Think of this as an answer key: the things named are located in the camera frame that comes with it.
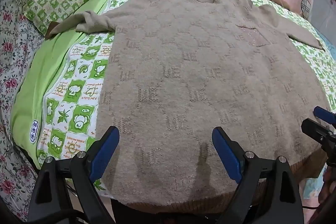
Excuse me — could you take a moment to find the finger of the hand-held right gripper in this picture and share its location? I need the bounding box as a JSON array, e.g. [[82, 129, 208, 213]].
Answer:
[[313, 106, 336, 125], [301, 119, 336, 154]]

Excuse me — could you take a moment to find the green checkered pillow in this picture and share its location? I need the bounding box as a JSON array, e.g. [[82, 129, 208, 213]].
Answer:
[[23, 0, 99, 35]]

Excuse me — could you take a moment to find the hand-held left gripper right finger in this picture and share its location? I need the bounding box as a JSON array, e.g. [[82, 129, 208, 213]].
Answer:
[[212, 126, 305, 224]]

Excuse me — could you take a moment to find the beige knit sweater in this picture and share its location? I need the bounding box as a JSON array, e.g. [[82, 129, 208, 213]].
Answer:
[[45, 0, 328, 214]]

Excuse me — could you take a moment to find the green checkered bed sheet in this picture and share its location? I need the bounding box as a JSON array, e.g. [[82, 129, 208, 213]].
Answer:
[[10, 0, 336, 195]]

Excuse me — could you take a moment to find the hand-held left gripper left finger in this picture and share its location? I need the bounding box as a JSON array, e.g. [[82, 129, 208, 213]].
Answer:
[[28, 126, 120, 224]]

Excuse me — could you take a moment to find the person's right hand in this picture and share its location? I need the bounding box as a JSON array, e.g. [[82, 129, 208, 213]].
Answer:
[[318, 166, 336, 214]]

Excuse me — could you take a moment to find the floral print blanket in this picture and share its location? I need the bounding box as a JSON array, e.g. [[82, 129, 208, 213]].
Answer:
[[0, 0, 75, 222]]

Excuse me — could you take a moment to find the light blue patterned cloth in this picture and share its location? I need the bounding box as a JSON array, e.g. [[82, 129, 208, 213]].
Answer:
[[306, 177, 327, 199]]

